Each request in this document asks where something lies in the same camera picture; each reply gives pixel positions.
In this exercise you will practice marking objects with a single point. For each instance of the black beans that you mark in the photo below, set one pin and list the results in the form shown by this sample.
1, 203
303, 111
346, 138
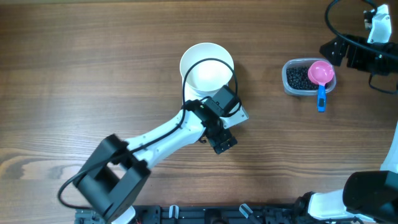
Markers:
298, 79

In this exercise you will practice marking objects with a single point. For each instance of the white digital kitchen scale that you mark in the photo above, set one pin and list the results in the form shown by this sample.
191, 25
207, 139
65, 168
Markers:
186, 93

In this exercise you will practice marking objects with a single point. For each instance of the pink scoop blue handle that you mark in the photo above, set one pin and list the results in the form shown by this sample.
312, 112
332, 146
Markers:
320, 73

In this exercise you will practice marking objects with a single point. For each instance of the clear plastic container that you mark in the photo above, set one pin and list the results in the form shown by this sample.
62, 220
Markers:
299, 62

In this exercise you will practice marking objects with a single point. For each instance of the white bowl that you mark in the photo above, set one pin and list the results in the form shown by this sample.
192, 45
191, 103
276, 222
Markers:
207, 77

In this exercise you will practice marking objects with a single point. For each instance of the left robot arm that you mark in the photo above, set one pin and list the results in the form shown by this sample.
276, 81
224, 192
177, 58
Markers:
112, 177

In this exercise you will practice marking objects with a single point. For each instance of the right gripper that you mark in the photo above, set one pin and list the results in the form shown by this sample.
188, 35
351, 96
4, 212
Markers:
353, 60

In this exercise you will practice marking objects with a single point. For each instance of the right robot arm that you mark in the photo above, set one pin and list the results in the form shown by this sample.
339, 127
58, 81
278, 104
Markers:
369, 196

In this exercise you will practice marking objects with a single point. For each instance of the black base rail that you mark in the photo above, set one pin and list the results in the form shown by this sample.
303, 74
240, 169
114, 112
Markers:
269, 214

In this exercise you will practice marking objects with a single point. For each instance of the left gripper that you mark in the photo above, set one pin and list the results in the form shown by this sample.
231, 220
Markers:
215, 139

